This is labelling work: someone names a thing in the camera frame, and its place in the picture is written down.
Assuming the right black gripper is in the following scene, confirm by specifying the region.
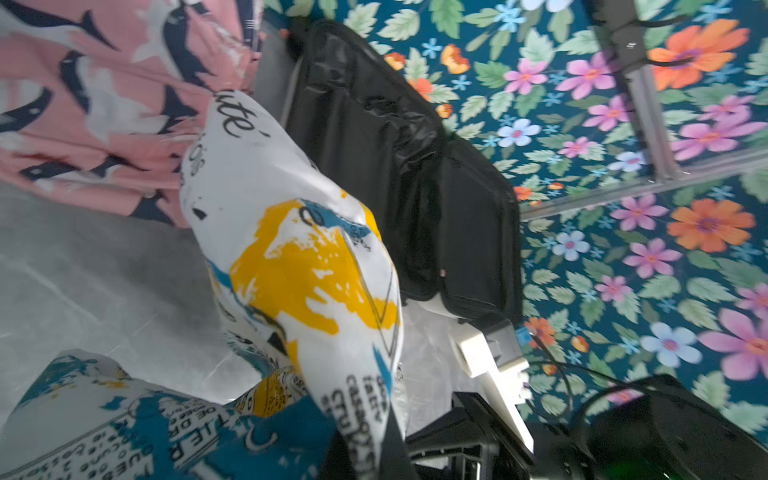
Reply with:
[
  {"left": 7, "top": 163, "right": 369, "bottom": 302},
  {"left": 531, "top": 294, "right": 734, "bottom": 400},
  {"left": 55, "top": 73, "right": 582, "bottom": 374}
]
[{"left": 405, "top": 392, "right": 533, "bottom": 480}]

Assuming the white hard-shell suitcase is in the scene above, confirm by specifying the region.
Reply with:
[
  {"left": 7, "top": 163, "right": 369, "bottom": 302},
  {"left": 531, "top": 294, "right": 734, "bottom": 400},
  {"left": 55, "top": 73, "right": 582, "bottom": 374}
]
[{"left": 286, "top": 20, "right": 523, "bottom": 323}]

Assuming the white yellow printed garment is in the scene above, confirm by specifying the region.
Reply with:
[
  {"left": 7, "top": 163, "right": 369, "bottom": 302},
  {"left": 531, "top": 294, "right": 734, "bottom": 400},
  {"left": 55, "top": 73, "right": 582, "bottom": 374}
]
[{"left": 1, "top": 91, "right": 402, "bottom": 479}]

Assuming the pink patterned garment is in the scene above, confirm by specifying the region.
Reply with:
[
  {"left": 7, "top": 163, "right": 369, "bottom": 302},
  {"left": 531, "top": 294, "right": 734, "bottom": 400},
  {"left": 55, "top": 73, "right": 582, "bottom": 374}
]
[{"left": 1, "top": 0, "right": 263, "bottom": 227}]

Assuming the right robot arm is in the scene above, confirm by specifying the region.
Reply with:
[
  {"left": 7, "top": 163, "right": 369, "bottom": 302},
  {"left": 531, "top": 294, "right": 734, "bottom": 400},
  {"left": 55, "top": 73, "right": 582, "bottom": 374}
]
[{"left": 406, "top": 375, "right": 767, "bottom": 479}]

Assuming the black wall hook rack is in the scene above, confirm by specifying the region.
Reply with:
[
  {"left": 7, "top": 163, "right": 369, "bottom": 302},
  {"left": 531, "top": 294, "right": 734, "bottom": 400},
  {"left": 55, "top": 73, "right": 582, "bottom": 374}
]
[{"left": 586, "top": 0, "right": 690, "bottom": 75}]

